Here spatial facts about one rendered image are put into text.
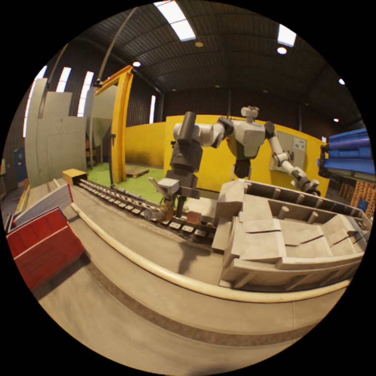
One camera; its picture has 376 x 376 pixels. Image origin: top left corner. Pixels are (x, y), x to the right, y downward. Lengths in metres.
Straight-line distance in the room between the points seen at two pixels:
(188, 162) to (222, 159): 2.22
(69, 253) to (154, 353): 0.39
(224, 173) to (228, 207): 2.14
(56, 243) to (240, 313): 0.57
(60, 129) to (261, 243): 5.75
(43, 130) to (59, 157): 1.31
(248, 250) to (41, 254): 0.57
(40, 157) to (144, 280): 5.35
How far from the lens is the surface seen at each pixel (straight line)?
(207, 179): 2.64
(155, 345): 0.36
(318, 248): 0.39
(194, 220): 0.34
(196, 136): 0.35
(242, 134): 0.87
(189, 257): 0.45
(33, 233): 0.65
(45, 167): 5.50
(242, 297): 0.38
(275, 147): 1.06
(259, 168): 2.58
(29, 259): 0.50
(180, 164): 0.31
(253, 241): 0.29
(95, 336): 0.41
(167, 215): 0.28
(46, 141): 5.53
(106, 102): 8.15
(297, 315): 0.50
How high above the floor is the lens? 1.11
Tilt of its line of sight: 19 degrees down
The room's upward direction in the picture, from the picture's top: 4 degrees clockwise
